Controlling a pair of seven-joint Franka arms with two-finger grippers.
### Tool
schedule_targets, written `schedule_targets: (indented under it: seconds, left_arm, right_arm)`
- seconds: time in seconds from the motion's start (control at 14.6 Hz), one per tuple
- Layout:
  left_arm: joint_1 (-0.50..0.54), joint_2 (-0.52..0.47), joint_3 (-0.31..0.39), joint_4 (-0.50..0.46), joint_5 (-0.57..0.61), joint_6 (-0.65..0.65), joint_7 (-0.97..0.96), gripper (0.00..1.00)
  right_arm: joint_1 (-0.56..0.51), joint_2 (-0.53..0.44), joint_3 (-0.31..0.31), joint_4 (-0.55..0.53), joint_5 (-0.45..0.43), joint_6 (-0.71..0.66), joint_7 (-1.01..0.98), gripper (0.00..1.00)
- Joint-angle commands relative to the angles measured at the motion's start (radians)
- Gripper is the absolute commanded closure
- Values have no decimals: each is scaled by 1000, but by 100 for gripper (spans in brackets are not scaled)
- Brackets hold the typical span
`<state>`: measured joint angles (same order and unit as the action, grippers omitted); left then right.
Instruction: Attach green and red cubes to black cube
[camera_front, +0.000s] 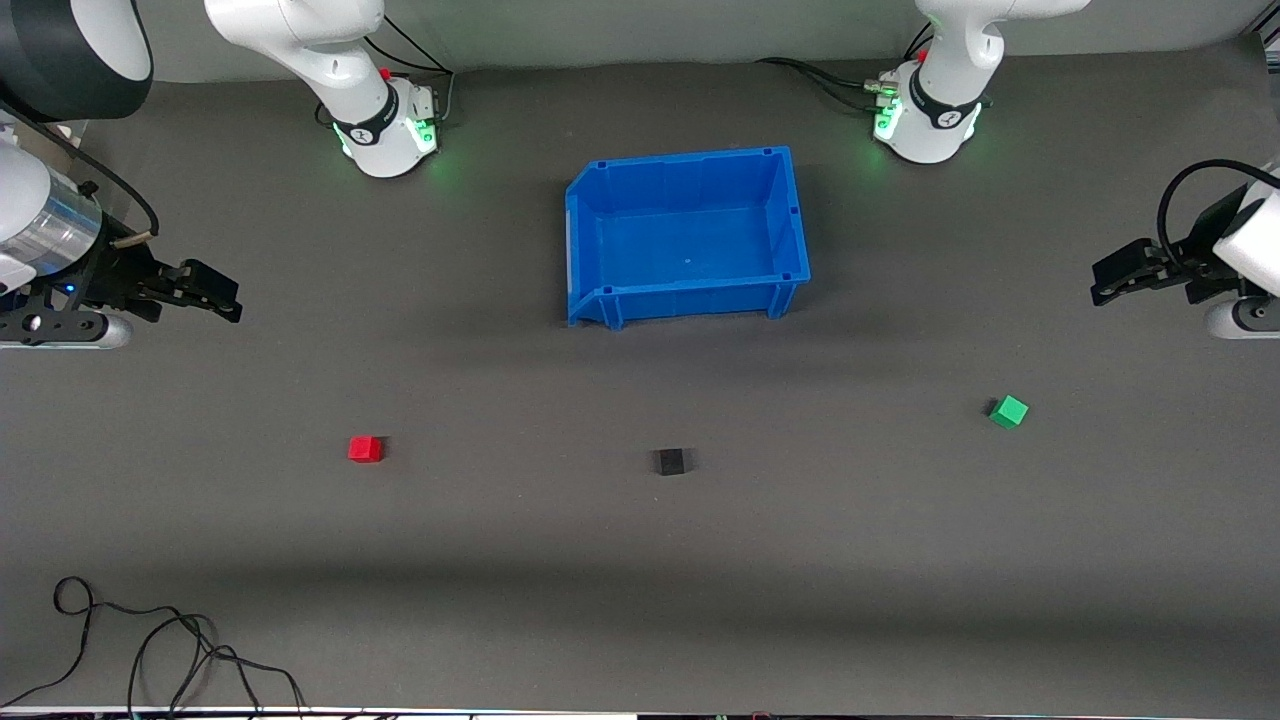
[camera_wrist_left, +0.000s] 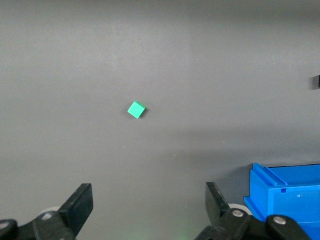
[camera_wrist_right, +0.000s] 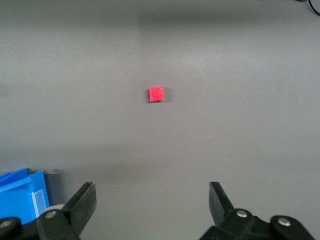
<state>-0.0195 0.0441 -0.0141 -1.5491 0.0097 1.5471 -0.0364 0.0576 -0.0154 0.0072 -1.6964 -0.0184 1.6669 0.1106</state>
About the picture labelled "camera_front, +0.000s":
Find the small red cube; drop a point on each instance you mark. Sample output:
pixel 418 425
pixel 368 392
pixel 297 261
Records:
pixel 365 449

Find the small green cube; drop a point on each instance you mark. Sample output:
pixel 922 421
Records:
pixel 1009 412

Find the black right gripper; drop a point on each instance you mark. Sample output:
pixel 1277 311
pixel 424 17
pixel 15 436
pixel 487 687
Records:
pixel 108 277

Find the small black cube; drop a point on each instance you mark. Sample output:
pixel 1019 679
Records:
pixel 671 461

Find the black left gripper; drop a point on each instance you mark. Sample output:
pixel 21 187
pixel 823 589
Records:
pixel 1190 258

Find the blue plastic storage bin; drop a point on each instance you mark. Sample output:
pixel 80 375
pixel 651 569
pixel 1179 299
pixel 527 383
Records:
pixel 690 245

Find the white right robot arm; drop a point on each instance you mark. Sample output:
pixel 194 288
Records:
pixel 340 60

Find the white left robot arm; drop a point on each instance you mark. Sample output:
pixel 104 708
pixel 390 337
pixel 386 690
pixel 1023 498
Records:
pixel 945 90

